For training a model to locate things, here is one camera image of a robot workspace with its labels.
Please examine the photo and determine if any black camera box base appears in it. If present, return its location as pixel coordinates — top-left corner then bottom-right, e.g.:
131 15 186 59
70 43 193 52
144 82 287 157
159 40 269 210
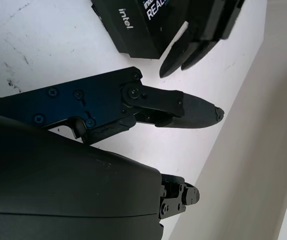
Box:
91 2 110 33

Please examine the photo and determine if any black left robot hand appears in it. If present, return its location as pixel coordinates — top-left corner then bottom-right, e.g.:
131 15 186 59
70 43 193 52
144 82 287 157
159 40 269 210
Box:
159 0 246 79

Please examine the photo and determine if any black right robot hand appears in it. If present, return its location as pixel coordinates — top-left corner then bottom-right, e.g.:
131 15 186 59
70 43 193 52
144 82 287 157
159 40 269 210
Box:
0 66 226 240

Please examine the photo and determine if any black RealSense box lid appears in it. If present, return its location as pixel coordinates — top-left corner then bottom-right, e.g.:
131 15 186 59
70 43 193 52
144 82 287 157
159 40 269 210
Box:
94 0 192 60

